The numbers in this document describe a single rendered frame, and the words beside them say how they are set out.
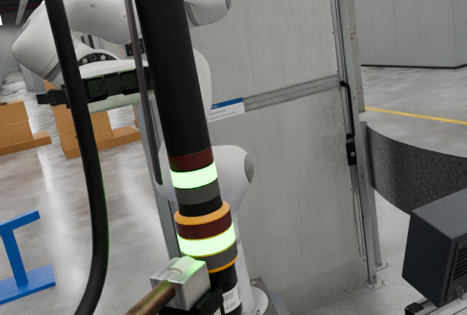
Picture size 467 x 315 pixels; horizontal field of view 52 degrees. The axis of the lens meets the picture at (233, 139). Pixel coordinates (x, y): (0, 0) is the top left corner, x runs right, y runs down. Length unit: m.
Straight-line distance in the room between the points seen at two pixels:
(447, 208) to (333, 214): 1.73
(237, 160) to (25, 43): 0.51
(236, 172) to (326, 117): 1.64
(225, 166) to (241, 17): 1.41
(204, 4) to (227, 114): 1.31
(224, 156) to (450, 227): 0.48
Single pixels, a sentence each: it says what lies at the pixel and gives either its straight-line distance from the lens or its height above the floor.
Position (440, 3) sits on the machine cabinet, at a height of 1.25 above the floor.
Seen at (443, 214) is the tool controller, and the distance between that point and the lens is 1.09.
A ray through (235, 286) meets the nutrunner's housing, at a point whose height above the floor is 1.51.
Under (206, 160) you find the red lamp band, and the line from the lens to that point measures 0.35.
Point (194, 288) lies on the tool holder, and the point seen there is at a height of 1.53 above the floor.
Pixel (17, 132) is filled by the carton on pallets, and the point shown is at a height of 0.33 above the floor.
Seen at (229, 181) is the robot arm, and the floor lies 1.37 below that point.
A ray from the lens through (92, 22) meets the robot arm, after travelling 0.84.
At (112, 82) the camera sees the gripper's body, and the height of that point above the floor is 1.66.
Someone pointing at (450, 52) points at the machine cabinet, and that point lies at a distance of 10.19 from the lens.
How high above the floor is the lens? 1.71
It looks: 14 degrees down
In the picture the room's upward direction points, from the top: 10 degrees counter-clockwise
